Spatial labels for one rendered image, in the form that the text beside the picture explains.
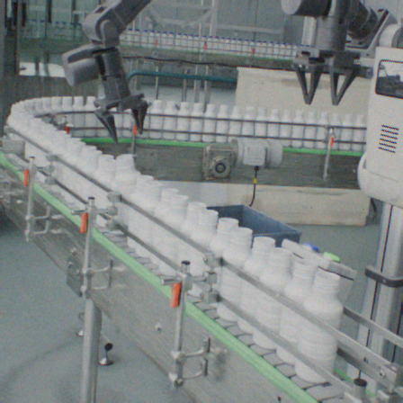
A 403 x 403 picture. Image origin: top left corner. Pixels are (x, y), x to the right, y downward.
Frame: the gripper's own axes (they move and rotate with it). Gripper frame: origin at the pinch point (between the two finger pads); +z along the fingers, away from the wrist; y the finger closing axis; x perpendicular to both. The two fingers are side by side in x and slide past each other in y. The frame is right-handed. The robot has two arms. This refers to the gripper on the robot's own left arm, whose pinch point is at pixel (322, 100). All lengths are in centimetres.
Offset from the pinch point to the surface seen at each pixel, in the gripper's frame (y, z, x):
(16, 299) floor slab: 16, 141, 251
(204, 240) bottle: -17.8, 27.9, 7.2
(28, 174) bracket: -28, 34, 89
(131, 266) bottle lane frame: -21, 41, 31
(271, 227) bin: 43, 48, 70
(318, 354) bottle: -17.4, 34.5, -28.5
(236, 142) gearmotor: 82, 38, 155
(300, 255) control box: -2.7, 28.6, -2.9
